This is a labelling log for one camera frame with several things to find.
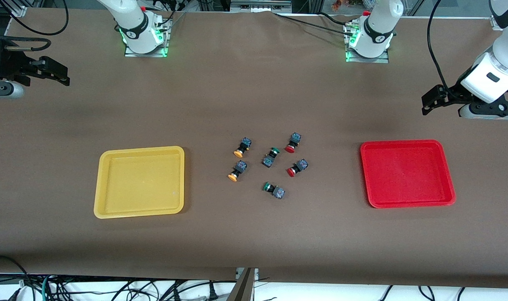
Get red push button switch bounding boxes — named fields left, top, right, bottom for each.
left=286, top=158, right=309, bottom=177
left=285, top=133, right=302, bottom=154

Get yellow push button switch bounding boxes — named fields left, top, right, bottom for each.
left=228, top=160, right=248, bottom=182
left=234, top=137, right=252, bottom=158

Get red plastic tray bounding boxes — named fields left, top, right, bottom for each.
left=360, top=140, right=457, bottom=209

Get yellow plastic tray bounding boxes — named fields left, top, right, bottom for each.
left=94, top=146, right=185, bottom=219

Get brown table cover sheet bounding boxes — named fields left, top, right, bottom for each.
left=0, top=8, right=508, bottom=289

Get grey metal table leg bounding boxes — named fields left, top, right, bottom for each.
left=227, top=268, right=258, bottom=301

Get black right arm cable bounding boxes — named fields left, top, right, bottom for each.
left=0, top=0, right=69, bottom=53

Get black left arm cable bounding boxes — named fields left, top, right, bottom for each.
left=427, top=0, right=452, bottom=92

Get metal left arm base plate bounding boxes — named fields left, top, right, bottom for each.
left=345, top=23, right=390, bottom=64

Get black cable to arm base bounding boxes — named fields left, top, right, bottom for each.
left=273, top=12, right=355, bottom=37

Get green push button switch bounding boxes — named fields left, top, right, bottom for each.
left=262, top=147, right=280, bottom=168
left=263, top=182, right=286, bottom=200

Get grey metal rail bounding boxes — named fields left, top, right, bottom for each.
left=230, top=0, right=292, bottom=13

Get tangled black floor cables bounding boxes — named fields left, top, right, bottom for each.
left=0, top=254, right=237, bottom=301

